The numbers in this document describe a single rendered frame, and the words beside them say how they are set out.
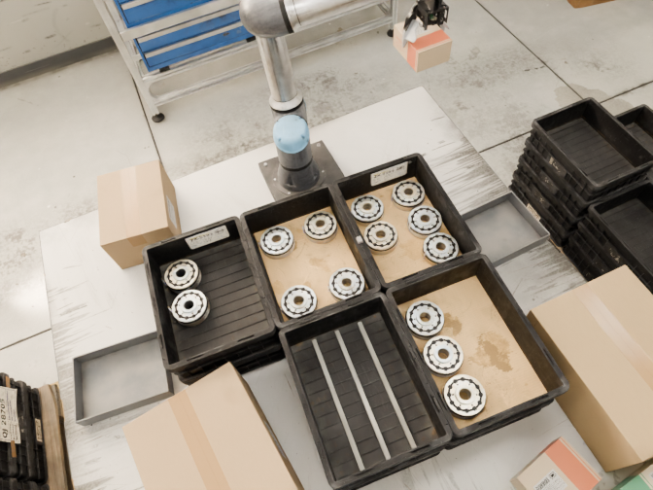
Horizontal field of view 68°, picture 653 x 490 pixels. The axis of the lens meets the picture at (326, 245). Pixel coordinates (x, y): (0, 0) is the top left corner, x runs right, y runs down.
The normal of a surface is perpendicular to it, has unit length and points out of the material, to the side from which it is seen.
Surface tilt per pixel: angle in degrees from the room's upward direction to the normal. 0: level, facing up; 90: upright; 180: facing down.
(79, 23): 90
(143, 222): 0
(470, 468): 0
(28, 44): 90
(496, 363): 0
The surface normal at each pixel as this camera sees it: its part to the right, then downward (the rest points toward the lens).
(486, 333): -0.08, -0.52
